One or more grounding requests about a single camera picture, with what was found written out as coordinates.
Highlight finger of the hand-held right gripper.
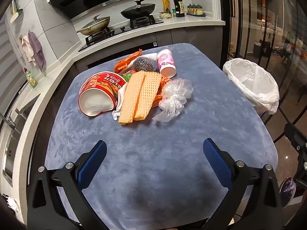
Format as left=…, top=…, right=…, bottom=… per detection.
left=284, top=122, right=307, bottom=150

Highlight black gas stove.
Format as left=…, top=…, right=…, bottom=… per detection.
left=78, top=14, right=164, bottom=52

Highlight orange foam net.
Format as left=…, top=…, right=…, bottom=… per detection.
left=119, top=71, right=145, bottom=125
left=134, top=72, right=162, bottom=121

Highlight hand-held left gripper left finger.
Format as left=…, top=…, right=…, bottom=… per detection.
left=27, top=140, right=108, bottom=230

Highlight grey kitchen cabinet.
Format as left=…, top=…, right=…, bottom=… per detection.
left=156, top=26, right=223, bottom=67

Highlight beige hanging towel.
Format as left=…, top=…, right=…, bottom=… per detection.
left=21, top=35, right=35, bottom=63

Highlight white-lined trash bin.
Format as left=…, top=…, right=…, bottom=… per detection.
left=223, top=58, right=280, bottom=115

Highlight black built-in oven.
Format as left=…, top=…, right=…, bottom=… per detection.
left=86, top=42, right=160, bottom=69

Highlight clear plastic bag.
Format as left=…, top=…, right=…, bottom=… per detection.
left=152, top=79, right=194, bottom=122

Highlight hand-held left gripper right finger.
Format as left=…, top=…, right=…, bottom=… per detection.
left=203, top=138, right=283, bottom=230

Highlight black door handle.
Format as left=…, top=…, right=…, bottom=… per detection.
left=229, top=0, right=237, bottom=18

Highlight white rag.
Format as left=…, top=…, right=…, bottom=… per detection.
left=6, top=195, right=21, bottom=212

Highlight green condiment jar set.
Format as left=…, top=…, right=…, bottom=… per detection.
left=187, top=3, right=206, bottom=17

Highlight steel wool scrubber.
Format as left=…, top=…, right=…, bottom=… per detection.
left=133, top=55, right=156, bottom=72

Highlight white tissue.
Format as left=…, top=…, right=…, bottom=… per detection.
left=112, top=86, right=127, bottom=121

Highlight glass sliding door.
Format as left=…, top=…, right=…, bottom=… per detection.
left=219, top=0, right=307, bottom=173

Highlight orange plastic wrapper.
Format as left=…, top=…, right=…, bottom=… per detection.
left=153, top=76, right=172, bottom=107

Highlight steel faucet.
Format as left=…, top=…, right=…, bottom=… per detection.
left=0, top=109, right=22, bottom=130

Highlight blue table cover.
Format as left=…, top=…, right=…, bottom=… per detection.
left=44, top=43, right=279, bottom=230

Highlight purple hanging towel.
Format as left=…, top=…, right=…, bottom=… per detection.
left=28, top=31, right=47, bottom=73

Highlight beige frying pan with lid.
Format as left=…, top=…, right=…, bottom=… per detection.
left=76, top=14, right=111, bottom=36

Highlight black bag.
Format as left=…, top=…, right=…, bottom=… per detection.
left=253, top=41, right=271, bottom=58

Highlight hanging kitchen utensil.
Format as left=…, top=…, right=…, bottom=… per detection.
left=10, top=0, right=24, bottom=24

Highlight red instant noodle bowl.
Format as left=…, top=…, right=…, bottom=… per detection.
left=79, top=72, right=127, bottom=117

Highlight green dish soap bottle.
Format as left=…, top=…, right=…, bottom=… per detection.
left=24, top=67, right=38, bottom=88

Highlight black wok with lid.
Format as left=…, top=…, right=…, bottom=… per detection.
left=120, top=0, right=156, bottom=20

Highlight dark soy sauce bottle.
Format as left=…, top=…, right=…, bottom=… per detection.
left=173, top=0, right=185, bottom=18

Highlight pink paper cup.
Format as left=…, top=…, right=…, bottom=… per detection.
left=157, top=49, right=177, bottom=78

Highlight steel sink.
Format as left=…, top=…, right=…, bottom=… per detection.
left=2, top=93, right=41, bottom=185

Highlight orange snack wrapper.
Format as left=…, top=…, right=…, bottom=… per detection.
left=114, top=49, right=142, bottom=75

